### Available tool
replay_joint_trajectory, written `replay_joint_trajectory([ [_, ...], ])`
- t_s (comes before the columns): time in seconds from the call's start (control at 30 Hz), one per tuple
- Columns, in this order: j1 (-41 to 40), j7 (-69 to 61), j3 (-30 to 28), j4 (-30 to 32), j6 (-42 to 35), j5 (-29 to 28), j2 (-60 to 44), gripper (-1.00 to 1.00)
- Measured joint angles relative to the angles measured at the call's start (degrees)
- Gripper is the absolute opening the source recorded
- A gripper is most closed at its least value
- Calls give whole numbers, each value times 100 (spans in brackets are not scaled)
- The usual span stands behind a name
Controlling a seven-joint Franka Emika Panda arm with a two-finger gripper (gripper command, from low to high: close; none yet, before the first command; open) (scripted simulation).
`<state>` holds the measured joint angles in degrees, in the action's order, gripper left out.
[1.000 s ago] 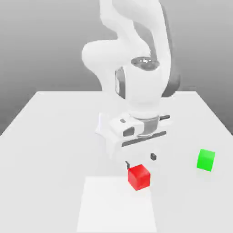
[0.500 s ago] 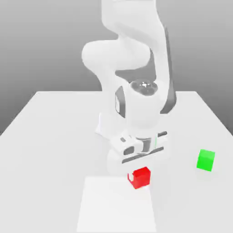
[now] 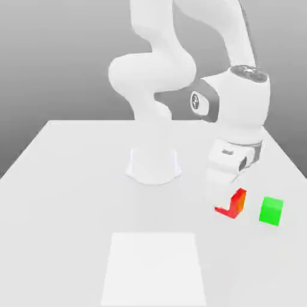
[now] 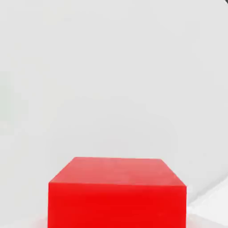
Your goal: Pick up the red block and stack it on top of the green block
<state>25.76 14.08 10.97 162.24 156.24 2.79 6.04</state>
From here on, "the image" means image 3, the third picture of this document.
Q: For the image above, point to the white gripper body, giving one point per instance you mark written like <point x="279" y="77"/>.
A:
<point x="218" y="182"/>

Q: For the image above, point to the small red cube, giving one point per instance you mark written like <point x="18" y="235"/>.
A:
<point x="238" y="203"/>

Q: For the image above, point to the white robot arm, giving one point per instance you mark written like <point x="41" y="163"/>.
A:
<point x="153" y="72"/>

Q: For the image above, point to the small green cube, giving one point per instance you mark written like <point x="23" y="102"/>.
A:
<point x="271" y="211"/>

